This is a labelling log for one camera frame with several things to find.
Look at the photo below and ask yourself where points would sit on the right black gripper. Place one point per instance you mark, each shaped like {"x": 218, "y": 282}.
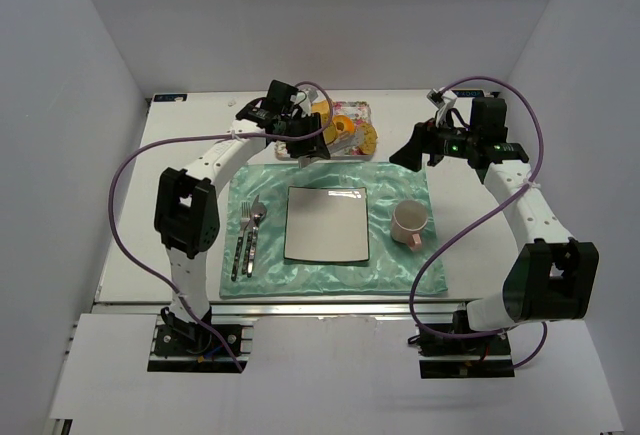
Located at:
{"x": 426, "y": 141}

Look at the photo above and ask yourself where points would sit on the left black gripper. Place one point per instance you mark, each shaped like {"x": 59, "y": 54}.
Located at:
{"x": 308, "y": 131}

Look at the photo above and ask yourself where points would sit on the oval green bread slice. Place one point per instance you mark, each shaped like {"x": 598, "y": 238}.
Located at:
{"x": 366, "y": 138}

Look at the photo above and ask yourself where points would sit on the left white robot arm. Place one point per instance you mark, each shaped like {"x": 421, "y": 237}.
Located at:
{"x": 187, "y": 215}

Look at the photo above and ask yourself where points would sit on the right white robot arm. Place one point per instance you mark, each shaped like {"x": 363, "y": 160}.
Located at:
{"x": 553, "y": 276}

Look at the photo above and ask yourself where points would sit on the round green bread slice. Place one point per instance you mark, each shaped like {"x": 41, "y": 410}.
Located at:
{"x": 330, "y": 133}

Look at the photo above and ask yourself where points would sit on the orange bread wedge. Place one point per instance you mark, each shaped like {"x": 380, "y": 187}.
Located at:
{"x": 323, "y": 108}

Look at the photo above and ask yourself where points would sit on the floral serving tray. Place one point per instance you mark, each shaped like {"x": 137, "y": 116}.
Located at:
{"x": 359, "y": 112}

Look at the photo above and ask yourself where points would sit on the orange donut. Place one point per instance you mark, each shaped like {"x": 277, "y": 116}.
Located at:
{"x": 344, "y": 127}

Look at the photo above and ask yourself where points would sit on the pink mug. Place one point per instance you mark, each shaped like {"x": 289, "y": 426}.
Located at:
{"x": 409, "y": 219}

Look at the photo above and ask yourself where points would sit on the white square plate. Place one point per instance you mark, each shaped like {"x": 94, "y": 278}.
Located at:
{"x": 327, "y": 225}

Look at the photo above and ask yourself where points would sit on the silver fork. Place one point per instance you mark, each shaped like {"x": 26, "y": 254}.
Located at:
{"x": 245, "y": 217}

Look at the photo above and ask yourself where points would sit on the green satin placemat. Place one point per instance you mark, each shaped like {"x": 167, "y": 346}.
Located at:
{"x": 392, "y": 269}

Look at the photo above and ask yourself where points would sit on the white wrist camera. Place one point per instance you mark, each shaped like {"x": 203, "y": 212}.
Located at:
{"x": 443, "y": 101}

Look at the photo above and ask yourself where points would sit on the aluminium rail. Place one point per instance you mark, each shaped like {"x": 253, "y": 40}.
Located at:
{"x": 313, "y": 308}

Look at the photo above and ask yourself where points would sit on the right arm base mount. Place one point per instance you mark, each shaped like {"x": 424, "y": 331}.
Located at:
{"x": 478, "y": 358}

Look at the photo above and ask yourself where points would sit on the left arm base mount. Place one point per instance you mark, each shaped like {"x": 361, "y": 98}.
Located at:
{"x": 173, "y": 353}

